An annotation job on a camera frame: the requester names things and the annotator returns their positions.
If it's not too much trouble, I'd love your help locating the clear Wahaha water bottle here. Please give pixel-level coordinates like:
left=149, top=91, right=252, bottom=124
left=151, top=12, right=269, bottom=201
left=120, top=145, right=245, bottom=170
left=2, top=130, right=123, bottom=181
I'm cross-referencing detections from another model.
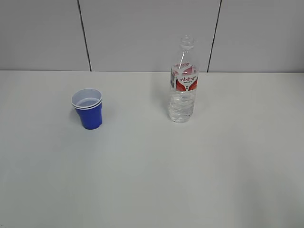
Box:
left=168, top=36, right=200, bottom=123

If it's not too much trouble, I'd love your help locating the blue paper cup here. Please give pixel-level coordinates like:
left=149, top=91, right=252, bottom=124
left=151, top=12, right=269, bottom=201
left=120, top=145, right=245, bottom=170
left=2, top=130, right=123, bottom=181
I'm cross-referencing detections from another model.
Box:
left=71, top=88, right=102, bottom=130

